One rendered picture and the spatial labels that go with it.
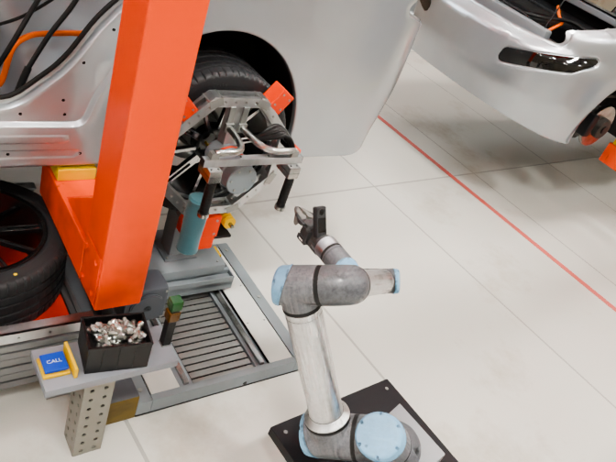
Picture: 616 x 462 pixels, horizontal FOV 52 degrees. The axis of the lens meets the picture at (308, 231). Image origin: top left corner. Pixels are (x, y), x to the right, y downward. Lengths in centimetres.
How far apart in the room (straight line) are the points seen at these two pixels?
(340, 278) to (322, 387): 40
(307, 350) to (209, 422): 88
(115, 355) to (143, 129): 72
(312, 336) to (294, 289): 17
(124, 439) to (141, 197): 100
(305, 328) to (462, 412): 153
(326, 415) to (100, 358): 72
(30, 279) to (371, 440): 125
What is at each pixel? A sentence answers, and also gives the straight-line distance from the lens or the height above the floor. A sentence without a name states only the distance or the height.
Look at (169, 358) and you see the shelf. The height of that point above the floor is 45.
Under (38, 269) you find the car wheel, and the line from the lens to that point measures 237.
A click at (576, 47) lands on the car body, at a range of 444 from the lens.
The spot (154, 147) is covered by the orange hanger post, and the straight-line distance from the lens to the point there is 186.
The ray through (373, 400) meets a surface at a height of 30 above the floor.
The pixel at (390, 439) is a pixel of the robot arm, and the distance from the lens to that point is 207.
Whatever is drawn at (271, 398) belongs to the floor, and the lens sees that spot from 281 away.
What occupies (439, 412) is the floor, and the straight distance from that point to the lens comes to 314.
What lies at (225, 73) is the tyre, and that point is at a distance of 242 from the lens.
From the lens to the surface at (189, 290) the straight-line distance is 296.
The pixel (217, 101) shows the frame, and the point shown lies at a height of 111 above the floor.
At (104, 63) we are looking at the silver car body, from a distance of 232.
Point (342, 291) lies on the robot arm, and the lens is 173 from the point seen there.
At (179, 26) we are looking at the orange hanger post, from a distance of 171.
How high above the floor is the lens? 208
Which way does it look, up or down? 33 degrees down
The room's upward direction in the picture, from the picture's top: 22 degrees clockwise
